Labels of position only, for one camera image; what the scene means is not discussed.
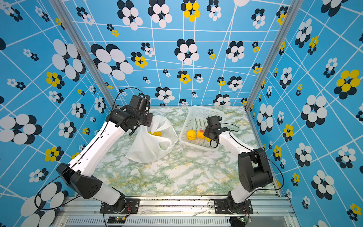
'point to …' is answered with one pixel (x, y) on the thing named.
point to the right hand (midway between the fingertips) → (209, 132)
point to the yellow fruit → (191, 134)
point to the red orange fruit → (200, 134)
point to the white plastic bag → (149, 143)
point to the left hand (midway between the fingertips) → (148, 116)
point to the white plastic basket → (197, 120)
